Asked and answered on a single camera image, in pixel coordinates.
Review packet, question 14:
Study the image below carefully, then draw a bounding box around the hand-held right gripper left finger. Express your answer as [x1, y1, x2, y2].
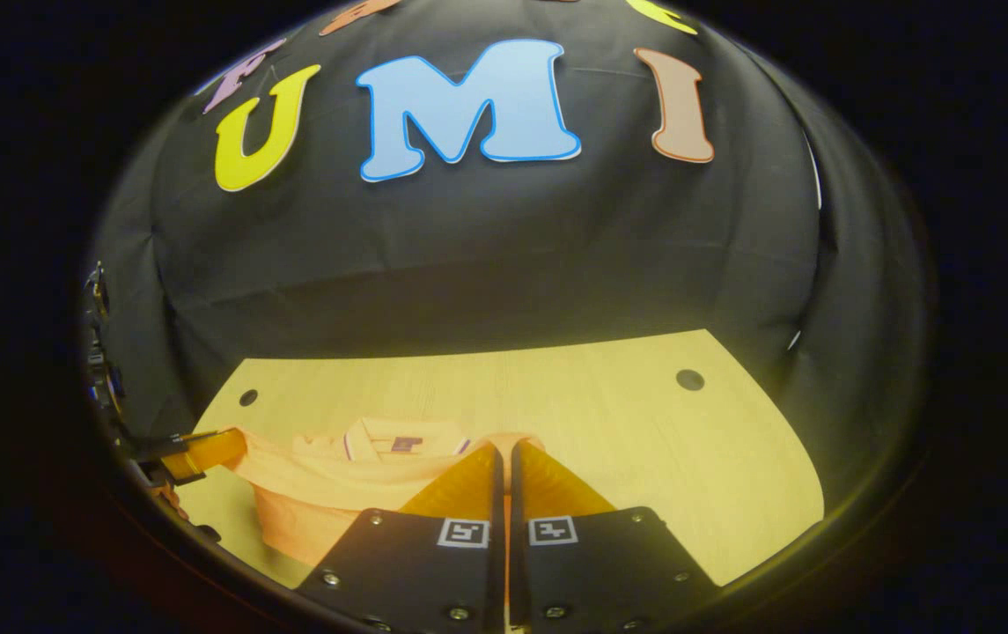
[297, 440, 504, 634]

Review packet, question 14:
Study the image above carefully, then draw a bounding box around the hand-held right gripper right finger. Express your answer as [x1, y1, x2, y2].
[510, 440, 720, 634]

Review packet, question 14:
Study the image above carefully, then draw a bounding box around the orange polo T-shirt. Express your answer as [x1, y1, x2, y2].
[231, 417, 548, 591]

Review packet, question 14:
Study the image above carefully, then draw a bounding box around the black backdrop cloth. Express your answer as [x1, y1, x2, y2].
[81, 0, 927, 494]

